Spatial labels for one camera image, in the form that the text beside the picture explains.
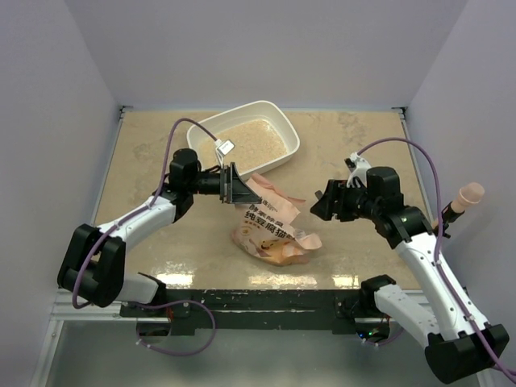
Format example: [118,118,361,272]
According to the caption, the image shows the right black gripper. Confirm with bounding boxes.
[310,179,381,222]

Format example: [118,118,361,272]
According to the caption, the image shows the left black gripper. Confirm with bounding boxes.
[188,162,261,204]

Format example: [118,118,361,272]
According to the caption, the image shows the orange cat litter bag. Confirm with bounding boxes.
[231,173,322,266]

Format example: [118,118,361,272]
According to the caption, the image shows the white litter box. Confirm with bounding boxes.
[186,100,300,176]

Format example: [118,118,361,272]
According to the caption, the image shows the beige litter scoop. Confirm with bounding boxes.
[441,182,485,227]

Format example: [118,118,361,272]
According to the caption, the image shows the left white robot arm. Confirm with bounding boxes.
[57,148,261,316]

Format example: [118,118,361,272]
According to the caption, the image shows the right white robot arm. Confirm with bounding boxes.
[310,167,510,384]

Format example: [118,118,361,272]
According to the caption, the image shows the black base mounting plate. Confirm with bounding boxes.
[120,289,396,342]

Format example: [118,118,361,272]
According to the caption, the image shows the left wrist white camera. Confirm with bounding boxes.
[214,139,235,157]

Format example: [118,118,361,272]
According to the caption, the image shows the wrist white camera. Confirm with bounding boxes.
[214,139,235,157]
[344,152,371,188]

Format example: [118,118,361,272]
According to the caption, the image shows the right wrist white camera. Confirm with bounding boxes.
[344,152,371,188]

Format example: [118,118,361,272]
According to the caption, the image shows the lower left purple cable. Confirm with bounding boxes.
[135,299,218,356]

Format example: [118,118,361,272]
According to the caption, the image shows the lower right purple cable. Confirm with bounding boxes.
[362,322,404,347]

